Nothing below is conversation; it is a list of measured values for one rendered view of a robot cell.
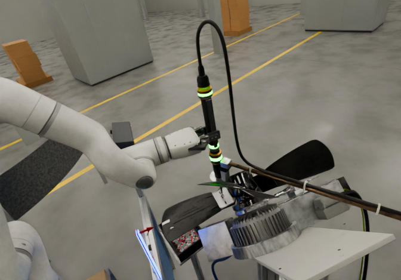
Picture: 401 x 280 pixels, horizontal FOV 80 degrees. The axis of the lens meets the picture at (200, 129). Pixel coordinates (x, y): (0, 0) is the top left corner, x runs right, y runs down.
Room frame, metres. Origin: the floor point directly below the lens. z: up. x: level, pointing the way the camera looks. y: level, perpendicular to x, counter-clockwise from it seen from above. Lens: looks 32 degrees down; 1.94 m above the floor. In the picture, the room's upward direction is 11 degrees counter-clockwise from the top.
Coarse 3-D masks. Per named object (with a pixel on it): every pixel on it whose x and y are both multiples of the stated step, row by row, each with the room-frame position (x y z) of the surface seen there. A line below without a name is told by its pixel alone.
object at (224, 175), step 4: (228, 160) 0.63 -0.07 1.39; (220, 164) 0.63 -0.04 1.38; (224, 164) 0.62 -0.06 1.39; (228, 164) 0.61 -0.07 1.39; (220, 168) 0.62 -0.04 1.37; (224, 168) 0.62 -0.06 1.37; (228, 168) 0.61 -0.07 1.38; (212, 172) 0.68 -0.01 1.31; (224, 172) 0.61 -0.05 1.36; (228, 172) 0.64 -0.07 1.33; (212, 176) 0.66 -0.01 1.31; (224, 176) 0.62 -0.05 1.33; (228, 176) 0.63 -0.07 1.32; (212, 180) 0.64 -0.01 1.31; (216, 180) 0.63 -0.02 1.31; (220, 180) 0.63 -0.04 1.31; (224, 180) 0.62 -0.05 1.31
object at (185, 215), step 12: (180, 204) 0.69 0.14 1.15; (192, 204) 0.66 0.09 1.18; (204, 204) 0.64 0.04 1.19; (216, 204) 0.63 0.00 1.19; (168, 216) 0.64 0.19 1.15; (180, 216) 0.62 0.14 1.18; (192, 216) 0.60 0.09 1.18; (204, 216) 0.59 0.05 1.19; (180, 228) 0.56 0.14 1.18; (192, 228) 0.55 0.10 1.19; (168, 240) 0.51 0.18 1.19
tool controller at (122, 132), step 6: (114, 126) 1.32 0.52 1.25; (120, 126) 1.32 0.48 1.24; (126, 126) 1.32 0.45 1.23; (114, 132) 1.24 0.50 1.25; (120, 132) 1.24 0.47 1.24; (126, 132) 1.24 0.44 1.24; (114, 138) 1.17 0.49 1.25; (120, 138) 1.17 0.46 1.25; (126, 138) 1.17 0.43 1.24; (132, 138) 1.18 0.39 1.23; (120, 144) 1.12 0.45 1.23; (126, 144) 1.13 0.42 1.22; (132, 144) 1.14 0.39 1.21
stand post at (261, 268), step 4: (260, 264) 0.57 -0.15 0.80; (260, 268) 0.57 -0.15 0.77; (264, 268) 0.56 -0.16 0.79; (260, 272) 0.58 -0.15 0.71; (264, 272) 0.56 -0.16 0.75; (268, 272) 0.56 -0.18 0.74; (272, 272) 0.57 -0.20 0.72; (260, 276) 0.58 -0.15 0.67; (264, 276) 0.56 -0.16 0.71; (268, 276) 0.56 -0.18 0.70; (272, 276) 0.57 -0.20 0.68; (276, 276) 0.57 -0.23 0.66
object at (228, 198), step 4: (224, 188) 0.70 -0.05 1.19; (216, 192) 0.69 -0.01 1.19; (220, 192) 0.68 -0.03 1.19; (224, 192) 0.68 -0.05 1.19; (228, 192) 0.67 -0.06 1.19; (216, 196) 0.67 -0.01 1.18; (220, 196) 0.66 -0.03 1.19; (224, 196) 0.66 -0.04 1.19; (228, 196) 0.65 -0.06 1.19; (216, 200) 0.65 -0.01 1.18; (220, 200) 0.65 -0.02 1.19; (224, 200) 0.64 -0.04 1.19; (228, 200) 0.64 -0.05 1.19; (232, 200) 0.63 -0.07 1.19; (220, 204) 0.63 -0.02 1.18; (224, 204) 0.62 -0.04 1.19; (228, 204) 0.62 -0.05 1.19; (220, 208) 0.61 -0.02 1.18
